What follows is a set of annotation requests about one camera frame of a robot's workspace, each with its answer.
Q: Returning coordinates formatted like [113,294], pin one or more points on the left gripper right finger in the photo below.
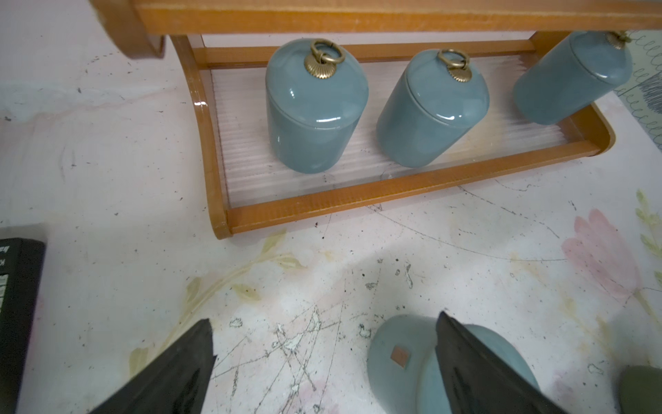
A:
[477,380]

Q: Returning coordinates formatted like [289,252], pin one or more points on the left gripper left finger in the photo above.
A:
[175,382]

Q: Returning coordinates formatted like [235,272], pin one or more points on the blue canister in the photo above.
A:
[582,68]
[437,100]
[402,367]
[316,93]

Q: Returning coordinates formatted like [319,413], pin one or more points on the green canister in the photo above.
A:
[640,390]

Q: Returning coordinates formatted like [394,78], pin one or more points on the wooden three-tier shelf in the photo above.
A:
[141,29]

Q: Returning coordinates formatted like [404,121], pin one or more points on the black battery holder tray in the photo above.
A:
[21,267]

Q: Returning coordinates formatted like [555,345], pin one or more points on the floral pink table mat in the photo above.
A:
[101,159]

